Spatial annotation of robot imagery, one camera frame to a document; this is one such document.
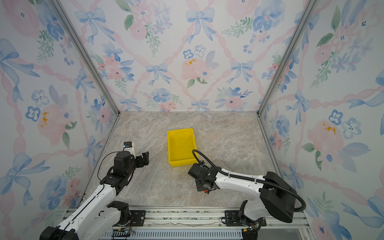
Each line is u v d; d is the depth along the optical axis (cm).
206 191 79
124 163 63
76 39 79
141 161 75
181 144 101
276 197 42
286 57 86
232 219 73
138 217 74
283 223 44
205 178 60
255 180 45
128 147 72
